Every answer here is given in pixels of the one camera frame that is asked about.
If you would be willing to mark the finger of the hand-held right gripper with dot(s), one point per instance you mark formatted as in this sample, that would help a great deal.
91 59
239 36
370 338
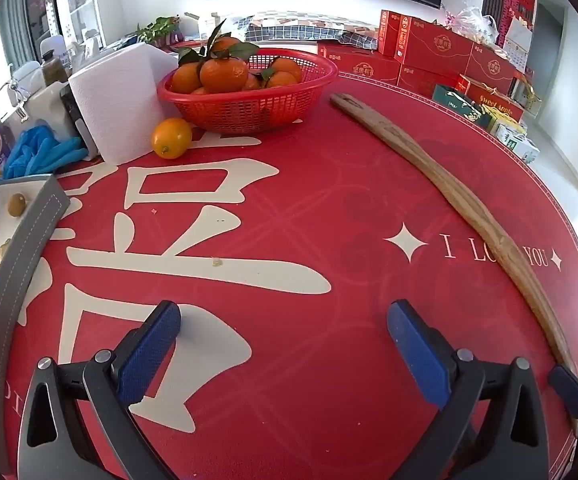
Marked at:
571 390

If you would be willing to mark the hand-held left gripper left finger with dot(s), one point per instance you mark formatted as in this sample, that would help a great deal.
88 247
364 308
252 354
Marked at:
149 360

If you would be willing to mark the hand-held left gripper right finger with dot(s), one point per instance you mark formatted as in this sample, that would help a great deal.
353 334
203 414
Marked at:
416 355

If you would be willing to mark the white tray with grey rim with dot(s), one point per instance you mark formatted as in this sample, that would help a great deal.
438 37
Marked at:
29 240

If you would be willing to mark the brown kiwi fruit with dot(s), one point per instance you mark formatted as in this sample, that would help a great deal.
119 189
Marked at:
16 205

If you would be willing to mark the long wooden stick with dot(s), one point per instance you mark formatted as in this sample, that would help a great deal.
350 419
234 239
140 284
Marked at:
461 195

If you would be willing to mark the orange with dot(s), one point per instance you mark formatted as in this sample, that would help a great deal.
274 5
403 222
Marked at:
171 137

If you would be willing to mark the white and green carton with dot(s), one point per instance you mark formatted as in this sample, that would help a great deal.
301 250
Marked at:
523 149
506 125

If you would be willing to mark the blue rubber gloves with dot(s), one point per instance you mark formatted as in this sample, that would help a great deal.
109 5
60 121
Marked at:
39 152

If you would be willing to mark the black box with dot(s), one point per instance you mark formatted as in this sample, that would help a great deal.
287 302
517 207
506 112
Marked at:
76 120

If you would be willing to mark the green gift box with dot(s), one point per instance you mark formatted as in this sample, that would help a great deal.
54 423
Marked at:
456 105

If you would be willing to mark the white paper towel roll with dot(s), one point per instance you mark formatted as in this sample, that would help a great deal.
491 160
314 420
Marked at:
114 100

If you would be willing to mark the white square container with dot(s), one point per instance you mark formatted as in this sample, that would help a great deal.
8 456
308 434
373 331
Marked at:
44 110

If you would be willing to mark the red plastic basket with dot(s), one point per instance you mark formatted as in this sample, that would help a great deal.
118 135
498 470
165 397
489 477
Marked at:
249 105

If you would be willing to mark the chrome faucet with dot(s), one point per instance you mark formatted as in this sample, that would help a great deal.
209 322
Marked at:
16 97

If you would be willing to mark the pile of leafy mandarins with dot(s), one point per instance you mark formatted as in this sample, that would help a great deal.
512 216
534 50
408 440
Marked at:
224 75

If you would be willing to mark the brown jar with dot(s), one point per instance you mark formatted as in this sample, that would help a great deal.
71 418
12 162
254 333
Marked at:
54 70

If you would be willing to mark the stack of red gift boxes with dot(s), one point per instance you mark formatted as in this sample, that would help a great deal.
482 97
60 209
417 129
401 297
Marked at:
434 45

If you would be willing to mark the desk calendar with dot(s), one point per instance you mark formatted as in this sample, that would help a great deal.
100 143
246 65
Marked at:
516 42

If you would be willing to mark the green potted plant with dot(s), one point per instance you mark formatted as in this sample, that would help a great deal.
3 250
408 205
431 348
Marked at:
159 30

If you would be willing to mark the grey door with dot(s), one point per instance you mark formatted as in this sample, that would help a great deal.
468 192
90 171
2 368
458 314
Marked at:
549 50

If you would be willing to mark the white plastic bag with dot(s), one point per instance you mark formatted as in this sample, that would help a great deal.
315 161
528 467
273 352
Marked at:
474 25

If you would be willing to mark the small white cartons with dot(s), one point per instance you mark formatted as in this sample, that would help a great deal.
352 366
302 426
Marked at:
204 22

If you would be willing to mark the checkered bag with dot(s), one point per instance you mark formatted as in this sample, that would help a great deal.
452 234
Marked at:
294 27

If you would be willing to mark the glass door cabinet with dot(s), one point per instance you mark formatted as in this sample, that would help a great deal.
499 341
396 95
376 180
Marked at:
44 5

